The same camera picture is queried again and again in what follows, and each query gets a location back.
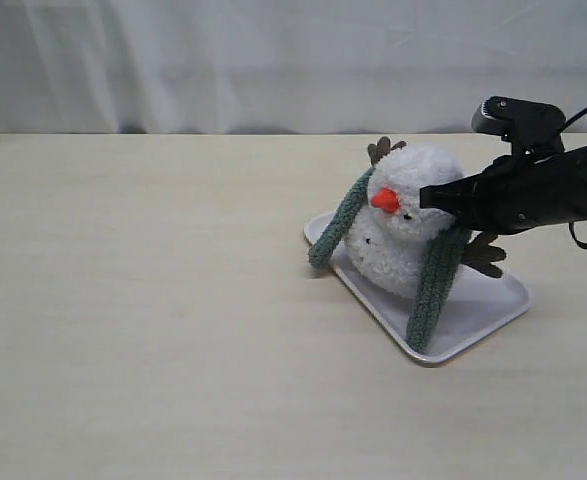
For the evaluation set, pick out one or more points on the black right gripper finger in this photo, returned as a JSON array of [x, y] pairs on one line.
[[460, 187], [451, 203]]

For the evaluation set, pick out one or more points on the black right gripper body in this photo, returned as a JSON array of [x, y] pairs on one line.
[[508, 200]]

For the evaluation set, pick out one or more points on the green fluffy scarf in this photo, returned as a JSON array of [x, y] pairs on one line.
[[424, 273]]

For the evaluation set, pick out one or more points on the white plush snowman toy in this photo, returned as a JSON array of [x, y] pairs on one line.
[[402, 170]]

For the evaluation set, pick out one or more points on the white plastic tray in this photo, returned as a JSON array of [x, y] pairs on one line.
[[477, 306]]

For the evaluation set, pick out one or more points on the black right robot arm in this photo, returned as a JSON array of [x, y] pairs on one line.
[[522, 157]]

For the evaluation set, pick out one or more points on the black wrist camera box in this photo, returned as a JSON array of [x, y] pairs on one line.
[[527, 125]]

